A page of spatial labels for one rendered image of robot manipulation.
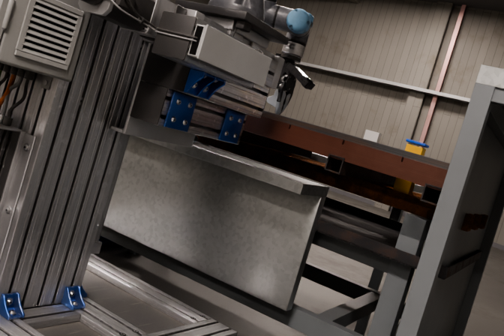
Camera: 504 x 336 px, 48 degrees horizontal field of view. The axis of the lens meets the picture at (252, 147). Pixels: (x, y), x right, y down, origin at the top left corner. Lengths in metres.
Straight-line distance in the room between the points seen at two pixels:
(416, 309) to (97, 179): 0.80
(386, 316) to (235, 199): 0.56
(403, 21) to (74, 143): 10.87
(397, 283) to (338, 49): 10.73
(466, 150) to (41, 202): 0.94
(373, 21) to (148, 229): 10.53
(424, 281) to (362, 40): 10.96
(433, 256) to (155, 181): 1.01
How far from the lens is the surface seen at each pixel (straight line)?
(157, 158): 1.96
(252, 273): 1.77
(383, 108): 11.64
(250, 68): 1.28
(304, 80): 1.93
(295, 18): 1.86
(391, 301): 1.72
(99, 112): 1.41
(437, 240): 1.29
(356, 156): 1.68
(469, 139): 1.28
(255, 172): 1.58
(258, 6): 1.48
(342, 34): 12.34
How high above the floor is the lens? 0.78
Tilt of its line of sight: 2 degrees down
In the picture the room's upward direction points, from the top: 17 degrees clockwise
